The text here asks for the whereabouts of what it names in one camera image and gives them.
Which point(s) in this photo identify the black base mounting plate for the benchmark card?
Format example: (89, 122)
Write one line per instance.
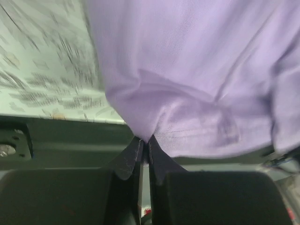
(45, 143)

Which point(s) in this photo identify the floral table mat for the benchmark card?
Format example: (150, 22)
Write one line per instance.
(48, 65)

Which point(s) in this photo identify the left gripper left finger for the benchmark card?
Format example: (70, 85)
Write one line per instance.
(108, 195)

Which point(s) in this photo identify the purple t shirt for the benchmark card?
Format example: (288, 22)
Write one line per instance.
(207, 78)

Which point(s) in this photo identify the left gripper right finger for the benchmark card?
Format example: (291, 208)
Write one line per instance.
(180, 197)

